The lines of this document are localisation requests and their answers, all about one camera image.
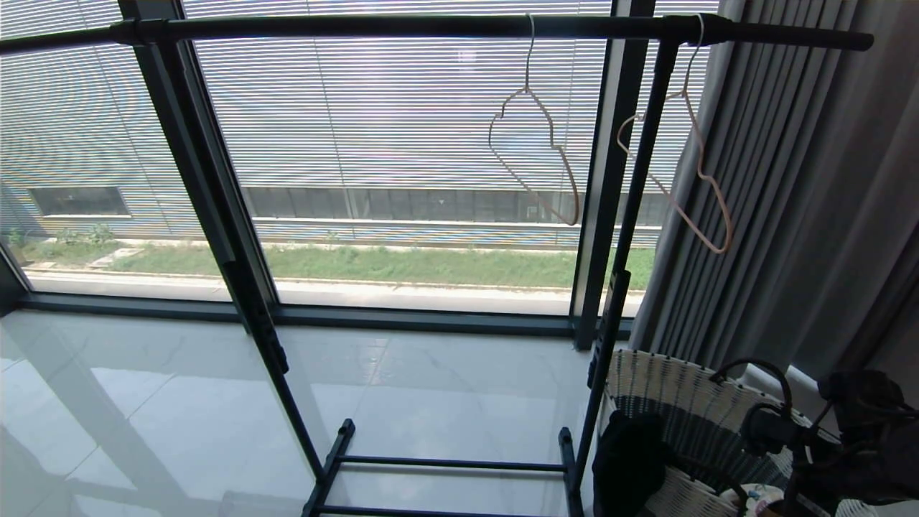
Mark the pink clothes hanger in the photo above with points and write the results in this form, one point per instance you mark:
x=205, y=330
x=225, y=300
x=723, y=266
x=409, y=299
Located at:
x=700, y=172
x=553, y=143

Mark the cream printed garment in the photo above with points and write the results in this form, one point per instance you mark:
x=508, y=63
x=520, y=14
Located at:
x=761, y=499

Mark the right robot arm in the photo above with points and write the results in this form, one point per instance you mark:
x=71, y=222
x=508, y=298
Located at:
x=869, y=438

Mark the black clothes rack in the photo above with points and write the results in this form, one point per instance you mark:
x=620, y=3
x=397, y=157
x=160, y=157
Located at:
x=445, y=26

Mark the white laundry basket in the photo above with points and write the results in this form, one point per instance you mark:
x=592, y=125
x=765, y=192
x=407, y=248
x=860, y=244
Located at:
x=682, y=391

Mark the window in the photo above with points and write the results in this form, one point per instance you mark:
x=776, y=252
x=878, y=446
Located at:
x=373, y=129

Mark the black garment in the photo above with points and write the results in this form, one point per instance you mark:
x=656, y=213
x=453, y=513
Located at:
x=628, y=459

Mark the grey curtain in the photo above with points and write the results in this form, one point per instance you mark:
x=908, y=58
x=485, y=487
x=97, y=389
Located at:
x=804, y=179

